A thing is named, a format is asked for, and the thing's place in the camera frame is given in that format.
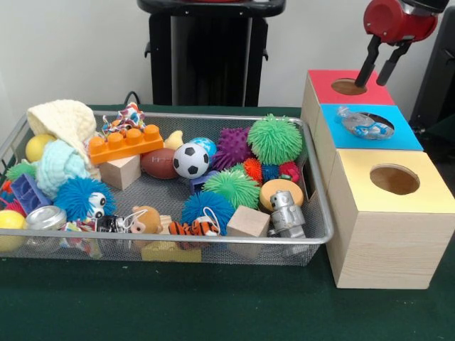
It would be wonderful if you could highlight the light teal knitted cloth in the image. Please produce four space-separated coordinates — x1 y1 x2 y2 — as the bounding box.
36 139 90 198

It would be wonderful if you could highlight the green furry ball with eyes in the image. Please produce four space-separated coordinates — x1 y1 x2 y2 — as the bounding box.
247 114 304 166

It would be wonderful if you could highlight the shallow clear mesh bin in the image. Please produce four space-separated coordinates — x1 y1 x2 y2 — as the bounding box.
0 112 333 266

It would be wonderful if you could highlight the clear plastic packet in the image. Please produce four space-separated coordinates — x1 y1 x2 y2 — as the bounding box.
337 106 395 140

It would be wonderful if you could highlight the purple spiky ball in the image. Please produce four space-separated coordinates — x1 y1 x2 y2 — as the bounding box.
215 127 253 171

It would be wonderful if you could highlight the blue spiky ball with eyes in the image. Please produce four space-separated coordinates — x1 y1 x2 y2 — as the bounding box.
53 176 114 222

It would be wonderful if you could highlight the small wooden block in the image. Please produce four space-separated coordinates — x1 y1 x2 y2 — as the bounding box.
98 154 141 190
226 206 271 239

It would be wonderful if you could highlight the black cable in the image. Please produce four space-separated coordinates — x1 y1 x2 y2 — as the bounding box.
124 90 143 107

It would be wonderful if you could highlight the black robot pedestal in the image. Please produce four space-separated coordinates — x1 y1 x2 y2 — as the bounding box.
137 0 287 107

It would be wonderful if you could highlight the silver toy robot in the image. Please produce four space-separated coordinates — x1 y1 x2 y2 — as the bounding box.
269 190 308 239

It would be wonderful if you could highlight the cream knitted cloth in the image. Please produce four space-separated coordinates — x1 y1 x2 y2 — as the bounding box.
27 99 99 178

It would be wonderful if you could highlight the silver metal can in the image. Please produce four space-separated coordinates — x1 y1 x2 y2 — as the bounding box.
25 206 67 232

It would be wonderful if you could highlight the purple toy block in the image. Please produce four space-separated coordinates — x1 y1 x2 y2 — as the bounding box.
188 170 218 194

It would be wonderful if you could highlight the toy hamburger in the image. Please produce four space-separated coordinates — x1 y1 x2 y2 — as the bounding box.
259 178 304 212

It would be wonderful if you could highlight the yellow smiley face ball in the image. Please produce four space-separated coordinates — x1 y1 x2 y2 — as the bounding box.
26 133 58 162

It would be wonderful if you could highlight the dark green table cloth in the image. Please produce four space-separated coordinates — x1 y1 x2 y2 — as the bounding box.
0 104 455 341

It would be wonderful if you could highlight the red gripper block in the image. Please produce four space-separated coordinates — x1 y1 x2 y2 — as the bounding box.
355 0 439 89

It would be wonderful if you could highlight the black chair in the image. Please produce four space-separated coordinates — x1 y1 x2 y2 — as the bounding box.
411 6 455 143

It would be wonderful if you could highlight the plain yellow ball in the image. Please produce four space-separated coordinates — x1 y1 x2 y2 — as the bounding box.
0 210 26 251

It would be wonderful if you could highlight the small brown basketball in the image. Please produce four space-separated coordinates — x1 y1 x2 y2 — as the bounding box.
140 148 178 180

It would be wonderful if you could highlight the green spiky ball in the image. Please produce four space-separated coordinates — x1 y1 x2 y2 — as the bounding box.
203 168 261 210

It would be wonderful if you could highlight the orange toy building block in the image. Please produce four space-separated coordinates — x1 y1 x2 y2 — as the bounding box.
88 124 165 166

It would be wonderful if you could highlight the black and white soccer ball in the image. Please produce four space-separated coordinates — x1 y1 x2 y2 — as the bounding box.
173 142 210 179

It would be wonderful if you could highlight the globe print ball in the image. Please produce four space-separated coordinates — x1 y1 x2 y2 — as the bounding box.
191 138 218 158

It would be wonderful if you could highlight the wooden box with three holes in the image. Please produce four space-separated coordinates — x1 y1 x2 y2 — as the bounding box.
299 69 455 290

